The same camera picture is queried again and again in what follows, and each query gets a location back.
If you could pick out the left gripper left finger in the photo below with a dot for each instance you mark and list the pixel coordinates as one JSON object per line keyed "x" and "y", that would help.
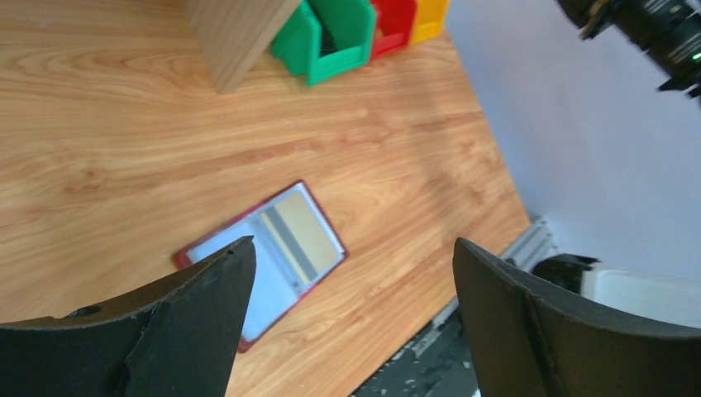
{"x": 176, "y": 336}

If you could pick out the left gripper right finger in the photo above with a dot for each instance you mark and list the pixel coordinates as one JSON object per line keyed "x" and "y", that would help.
{"x": 529, "y": 337}

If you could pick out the red leather card holder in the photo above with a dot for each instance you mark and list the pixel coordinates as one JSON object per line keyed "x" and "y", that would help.
{"x": 275, "y": 290}

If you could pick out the gold striped card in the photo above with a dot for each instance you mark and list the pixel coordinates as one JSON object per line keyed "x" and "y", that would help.
{"x": 305, "y": 238}

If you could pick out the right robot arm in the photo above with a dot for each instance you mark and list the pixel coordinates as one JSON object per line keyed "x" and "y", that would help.
{"x": 668, "y": 33}

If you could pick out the wooden two-tier shelf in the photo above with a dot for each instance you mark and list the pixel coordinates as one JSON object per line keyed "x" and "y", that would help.
{"x": 234, "y": 33}

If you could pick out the green plastic bin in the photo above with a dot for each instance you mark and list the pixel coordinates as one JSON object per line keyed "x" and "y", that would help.
{"x": 324, "y": 38}

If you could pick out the yellow plastic bin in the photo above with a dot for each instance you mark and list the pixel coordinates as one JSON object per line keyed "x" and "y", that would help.
{"x": 429, "y": 19}

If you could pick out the red plastic bin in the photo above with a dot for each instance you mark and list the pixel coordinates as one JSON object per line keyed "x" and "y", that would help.
{"x": 394, "y": 23}

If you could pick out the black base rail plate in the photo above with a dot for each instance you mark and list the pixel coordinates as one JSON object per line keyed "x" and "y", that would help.
{"x": 435, "y": 362}

